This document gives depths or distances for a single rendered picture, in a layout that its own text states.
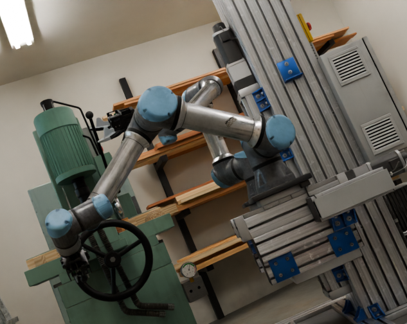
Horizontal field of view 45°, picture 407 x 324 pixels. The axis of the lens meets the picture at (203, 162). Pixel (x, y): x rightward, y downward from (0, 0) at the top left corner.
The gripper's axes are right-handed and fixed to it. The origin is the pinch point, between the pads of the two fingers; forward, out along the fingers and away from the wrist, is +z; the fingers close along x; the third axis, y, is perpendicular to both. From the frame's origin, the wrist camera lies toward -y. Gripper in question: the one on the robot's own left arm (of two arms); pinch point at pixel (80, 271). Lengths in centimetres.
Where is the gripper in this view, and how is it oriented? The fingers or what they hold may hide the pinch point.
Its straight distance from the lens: 176.5
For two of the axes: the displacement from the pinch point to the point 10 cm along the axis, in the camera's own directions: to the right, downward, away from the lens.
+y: 4.4, 6.8, -5.8
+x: 9.0, -3.5, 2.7
